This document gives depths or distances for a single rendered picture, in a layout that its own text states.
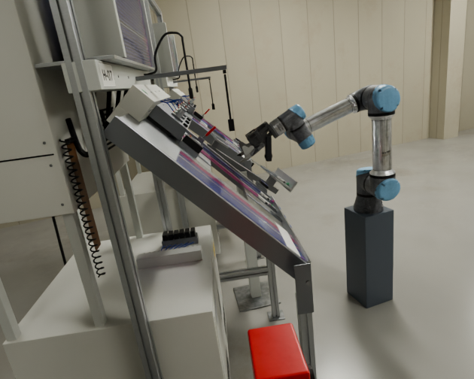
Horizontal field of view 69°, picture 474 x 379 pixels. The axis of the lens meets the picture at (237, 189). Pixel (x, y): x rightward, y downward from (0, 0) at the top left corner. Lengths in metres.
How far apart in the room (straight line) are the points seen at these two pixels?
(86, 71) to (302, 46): 4.37
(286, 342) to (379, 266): 1.36
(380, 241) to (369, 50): 4.08
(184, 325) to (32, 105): 0.76
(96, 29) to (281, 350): 0.90
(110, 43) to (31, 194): 0.46
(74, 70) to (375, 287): 1.78
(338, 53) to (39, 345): 4.93
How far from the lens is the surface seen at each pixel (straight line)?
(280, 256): 1.07
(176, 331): 1.19
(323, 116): 1.72
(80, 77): 0.93
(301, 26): 5.15
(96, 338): 1.24
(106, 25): 1.07
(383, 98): 1.67
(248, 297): 2.24
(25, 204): 1.09
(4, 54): 1.04
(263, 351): 0.75
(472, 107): 7.27
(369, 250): 1.97
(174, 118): 1.28
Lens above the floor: 1.29
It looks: 17 degrees down
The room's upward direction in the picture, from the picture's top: 7 degrees counter-clockwise
